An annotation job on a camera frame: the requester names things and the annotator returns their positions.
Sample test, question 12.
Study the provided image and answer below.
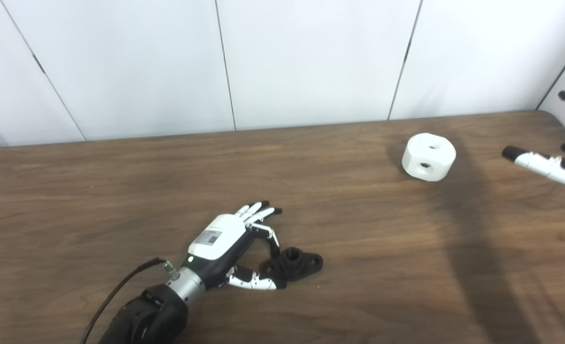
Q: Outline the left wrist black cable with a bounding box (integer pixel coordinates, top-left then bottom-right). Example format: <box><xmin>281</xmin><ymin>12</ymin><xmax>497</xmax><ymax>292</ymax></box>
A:
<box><xmin>80</xmin><ymin>258</ymin><xmax>181</xmax><ymax>344</ymax></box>

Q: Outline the black holder part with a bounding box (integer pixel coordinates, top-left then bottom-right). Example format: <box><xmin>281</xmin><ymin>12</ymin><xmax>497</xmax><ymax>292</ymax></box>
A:
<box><xmin>261</xmin><ymin>247</ymin><xmax>324</xmax><ymax>287</ymax></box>

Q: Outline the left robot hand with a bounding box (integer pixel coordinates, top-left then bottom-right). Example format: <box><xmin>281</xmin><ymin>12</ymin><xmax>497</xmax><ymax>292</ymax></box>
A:
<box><xmin>182</xmin><ymin>201</ymin><xmax>283</xmax><ymax>291</ymax></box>

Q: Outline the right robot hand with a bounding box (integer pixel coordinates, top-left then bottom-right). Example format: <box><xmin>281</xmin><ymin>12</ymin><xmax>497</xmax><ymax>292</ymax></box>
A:
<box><xmin>501</xmin><ymin>89</ymin><xmax>565</xmax><ymax>197</ymax></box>

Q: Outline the round white piece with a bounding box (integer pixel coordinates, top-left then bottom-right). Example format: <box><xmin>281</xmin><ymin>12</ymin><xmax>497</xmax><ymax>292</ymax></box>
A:
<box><xmin>401</xmin><ymin>133</ymin><xmax>457</xmax><ymax>182</ymax></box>

